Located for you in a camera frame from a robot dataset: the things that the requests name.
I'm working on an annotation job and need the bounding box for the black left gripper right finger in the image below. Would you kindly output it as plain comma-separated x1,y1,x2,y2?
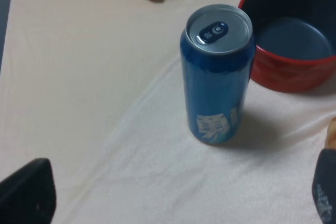
312,148,336,223

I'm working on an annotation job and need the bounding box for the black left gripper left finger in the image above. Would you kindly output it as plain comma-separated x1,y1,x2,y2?
1,158,56,223

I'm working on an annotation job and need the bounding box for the blue beverage can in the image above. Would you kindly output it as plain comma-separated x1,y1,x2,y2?
180,4,256,145

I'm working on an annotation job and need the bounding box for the striped croissant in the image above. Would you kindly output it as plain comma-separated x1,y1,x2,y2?
324,117,336,150

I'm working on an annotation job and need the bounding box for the pink tablecloth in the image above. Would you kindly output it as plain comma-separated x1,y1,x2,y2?
1,0,335,223

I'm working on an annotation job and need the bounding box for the red pot with black handles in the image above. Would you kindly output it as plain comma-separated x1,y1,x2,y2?
239,0,335,93

